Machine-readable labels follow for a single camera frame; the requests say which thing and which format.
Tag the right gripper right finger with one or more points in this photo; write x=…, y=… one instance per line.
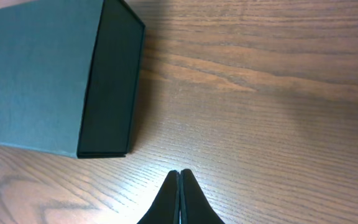
x=194, y=206

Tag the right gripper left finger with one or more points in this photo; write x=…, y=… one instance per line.
x=165, y=207

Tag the black gift box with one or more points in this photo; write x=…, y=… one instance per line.
x=69, y=74

